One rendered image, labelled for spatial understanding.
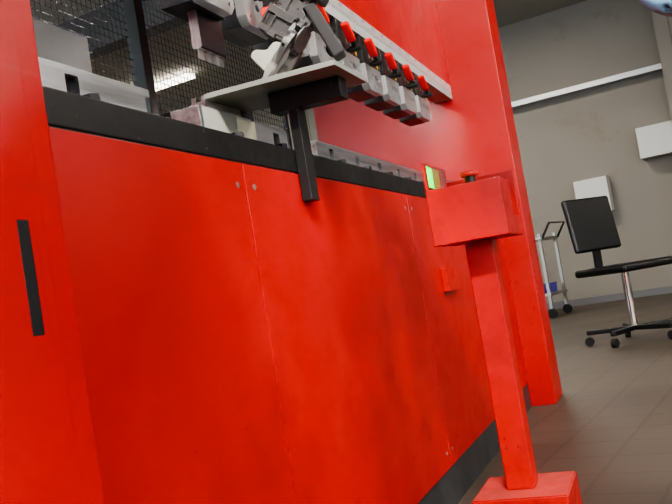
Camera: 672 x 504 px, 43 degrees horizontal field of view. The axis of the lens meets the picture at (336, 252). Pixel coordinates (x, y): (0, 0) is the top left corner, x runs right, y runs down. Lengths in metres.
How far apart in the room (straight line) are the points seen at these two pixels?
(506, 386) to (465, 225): 0.36
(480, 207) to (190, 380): 0.86
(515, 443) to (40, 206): 1.34
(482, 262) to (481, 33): 2.05
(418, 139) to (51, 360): 3.13
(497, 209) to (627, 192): 8.68
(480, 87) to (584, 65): 6.98
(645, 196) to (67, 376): 9.83
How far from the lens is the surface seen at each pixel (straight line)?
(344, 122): 3.92
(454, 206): 1.83
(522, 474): 1.93
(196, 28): 1.72
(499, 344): 1.89
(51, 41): 2.21
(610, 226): 5.98
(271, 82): 1.58
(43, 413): 0.77
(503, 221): 1.81
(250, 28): 1.88
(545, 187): 10.68
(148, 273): 1.11
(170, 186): 1.19
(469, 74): 3.79
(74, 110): 1.05
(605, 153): 10.54
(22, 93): 0.82
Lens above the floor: 0.59
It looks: 3 degrees up
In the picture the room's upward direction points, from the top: 9 degrees counter-clockwise
